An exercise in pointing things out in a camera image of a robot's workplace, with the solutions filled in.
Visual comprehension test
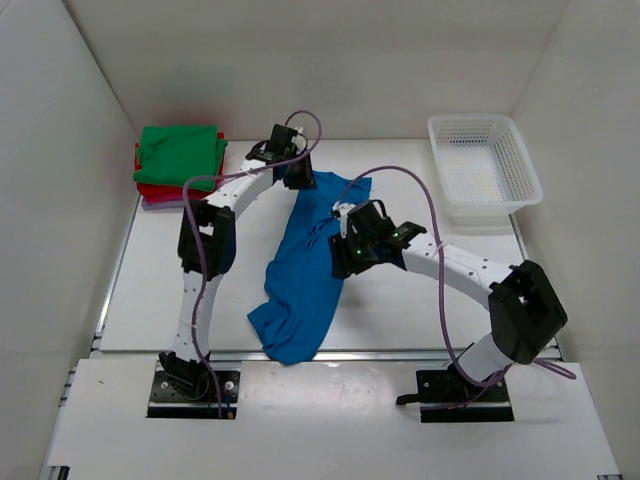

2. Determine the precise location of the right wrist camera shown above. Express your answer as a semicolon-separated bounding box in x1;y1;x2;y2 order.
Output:
331;201;356;239

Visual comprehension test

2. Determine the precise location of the blue t-shirt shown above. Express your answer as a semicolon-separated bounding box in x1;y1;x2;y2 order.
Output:
248;172;372;365

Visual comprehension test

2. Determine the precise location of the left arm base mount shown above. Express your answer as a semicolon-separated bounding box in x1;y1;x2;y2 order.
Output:
147;352;241;420

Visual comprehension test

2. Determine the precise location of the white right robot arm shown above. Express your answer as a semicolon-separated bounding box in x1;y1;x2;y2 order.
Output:
329;200;568;401

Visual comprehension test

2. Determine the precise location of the folded green t-shirt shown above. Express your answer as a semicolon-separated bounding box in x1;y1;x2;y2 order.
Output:
133;125;228;192

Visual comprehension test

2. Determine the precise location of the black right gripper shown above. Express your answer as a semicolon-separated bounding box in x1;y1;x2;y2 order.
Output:
330;228;378;279

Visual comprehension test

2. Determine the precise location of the white plastic mesh basket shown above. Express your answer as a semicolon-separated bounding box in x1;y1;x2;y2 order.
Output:
427;114;543;219

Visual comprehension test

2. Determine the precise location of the folded purple t-shirt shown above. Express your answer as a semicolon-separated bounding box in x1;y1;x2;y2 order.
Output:
141;198;184;211

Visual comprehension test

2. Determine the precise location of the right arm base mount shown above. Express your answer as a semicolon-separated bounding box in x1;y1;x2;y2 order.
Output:
395;367;515;424

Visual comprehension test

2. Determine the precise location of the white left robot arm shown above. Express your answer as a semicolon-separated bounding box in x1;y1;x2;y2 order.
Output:
169;124;315;398

